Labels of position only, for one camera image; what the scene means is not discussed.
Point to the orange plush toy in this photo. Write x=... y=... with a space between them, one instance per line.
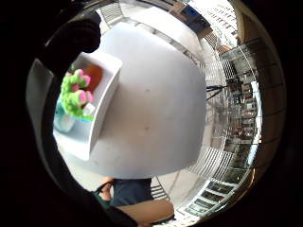
x=94 y=77

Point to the green and pink plush toy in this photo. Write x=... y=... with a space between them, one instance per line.
x=73 y=94

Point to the white open box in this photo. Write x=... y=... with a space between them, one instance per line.
x=105 y=85

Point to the light blue plush toy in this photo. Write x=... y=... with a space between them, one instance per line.
x=63 y=121

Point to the blue sign board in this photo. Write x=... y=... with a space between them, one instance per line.
x=191 y=11

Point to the white metal railing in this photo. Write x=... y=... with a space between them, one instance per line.
x=217 y=63

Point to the black tripod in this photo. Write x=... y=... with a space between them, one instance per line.
x=217 y=90

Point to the the person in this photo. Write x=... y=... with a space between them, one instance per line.
x=131 y=190

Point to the glass-fronted building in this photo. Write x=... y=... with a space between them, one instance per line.
x=243 y=104

